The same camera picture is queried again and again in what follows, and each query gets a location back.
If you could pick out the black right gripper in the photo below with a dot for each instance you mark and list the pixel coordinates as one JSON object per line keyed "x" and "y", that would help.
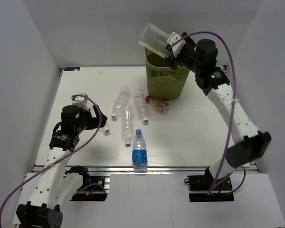
{"x": 190, "y": 45}

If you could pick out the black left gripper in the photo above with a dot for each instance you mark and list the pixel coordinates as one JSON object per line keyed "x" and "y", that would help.
{"x": 98, "y": 121}

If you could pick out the clear square bottle yellow label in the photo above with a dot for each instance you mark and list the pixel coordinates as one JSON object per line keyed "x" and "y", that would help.
{"x": 155, "y": 40}

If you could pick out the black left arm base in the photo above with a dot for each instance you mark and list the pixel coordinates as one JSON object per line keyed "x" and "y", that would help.
{"x": 95, "y": 192}

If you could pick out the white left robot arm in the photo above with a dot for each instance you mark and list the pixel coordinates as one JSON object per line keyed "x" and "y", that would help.
{"x": 57, "y": 184}

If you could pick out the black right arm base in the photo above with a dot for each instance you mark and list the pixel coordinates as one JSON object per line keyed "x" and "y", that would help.
{"x": 199, "y": 186}

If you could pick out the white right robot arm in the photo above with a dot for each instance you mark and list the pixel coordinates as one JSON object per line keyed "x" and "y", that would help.
{"x": 245, "y": 142}

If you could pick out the green mesh waste bin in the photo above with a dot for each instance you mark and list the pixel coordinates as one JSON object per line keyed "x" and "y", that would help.
{"x": 163, "y": 82}

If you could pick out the clear bottle under left gripper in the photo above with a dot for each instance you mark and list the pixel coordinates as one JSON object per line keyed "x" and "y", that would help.
{"x": 105, "y": 127}

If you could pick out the clear bottle far left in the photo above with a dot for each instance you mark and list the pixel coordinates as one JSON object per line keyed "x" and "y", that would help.
{"x": 121, "y": 102}

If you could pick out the clear slim bottle white cap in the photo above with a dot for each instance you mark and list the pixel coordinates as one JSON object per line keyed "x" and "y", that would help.
{"x": 127, "y": 125}

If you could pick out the clear ribbed bottle blue cap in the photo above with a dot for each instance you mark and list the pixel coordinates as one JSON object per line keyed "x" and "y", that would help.
{"x": 141, "y": 106}

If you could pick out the clear bottle blue label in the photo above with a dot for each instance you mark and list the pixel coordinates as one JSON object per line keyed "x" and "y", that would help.
{"x": 139, "y": 153}

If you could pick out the crushed bottle red label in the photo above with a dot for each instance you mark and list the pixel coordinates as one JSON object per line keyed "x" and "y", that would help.
{"x": 157, "y": 104}

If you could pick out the blue sticker left corner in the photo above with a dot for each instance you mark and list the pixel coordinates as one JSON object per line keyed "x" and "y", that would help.
{"x": 71, "y": 68}

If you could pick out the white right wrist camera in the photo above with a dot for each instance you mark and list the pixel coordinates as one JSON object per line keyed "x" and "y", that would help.
{"x": 176, "y": 43}

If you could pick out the aluminium table edge rail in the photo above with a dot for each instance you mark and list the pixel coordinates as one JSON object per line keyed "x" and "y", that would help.
{"x": 152, "y": 169}

